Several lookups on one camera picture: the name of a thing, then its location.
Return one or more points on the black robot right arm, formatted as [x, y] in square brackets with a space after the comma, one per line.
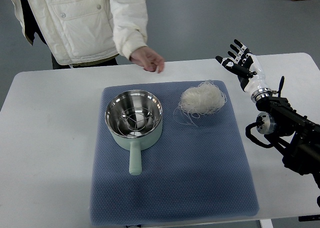
[278, 125]

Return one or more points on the white padded jacket torso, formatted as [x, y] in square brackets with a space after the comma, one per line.
[76, 31]

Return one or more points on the bystander bare hand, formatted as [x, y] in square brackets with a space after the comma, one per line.
[147, 58]

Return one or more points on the mint green steel pot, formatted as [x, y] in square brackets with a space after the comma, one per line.
[134, 142]

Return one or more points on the white padded jacket sleeve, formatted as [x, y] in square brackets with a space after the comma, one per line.
[130, 19]

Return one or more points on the blue grey mesh mat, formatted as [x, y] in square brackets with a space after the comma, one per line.
[193, 172]

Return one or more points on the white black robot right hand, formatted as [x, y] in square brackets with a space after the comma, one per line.
[245, 65]

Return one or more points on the wire steaming rack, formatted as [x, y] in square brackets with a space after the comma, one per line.
[136, 119]

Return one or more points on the white vermicelli bundle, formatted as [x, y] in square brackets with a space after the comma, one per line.
[198, 101]

